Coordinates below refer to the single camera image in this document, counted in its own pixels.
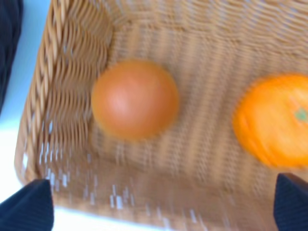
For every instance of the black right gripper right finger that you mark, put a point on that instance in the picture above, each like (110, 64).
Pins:
(291, 203)

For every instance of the orange tangerine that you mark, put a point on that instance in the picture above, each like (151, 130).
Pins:
(271, 120)

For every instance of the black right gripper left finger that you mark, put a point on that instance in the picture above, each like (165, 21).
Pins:
(29, 209)

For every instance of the light brown wicker basket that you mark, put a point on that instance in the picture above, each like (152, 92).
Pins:
(194, 176)

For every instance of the red orange peach fruit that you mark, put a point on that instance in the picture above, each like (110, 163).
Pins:
(135, 99)

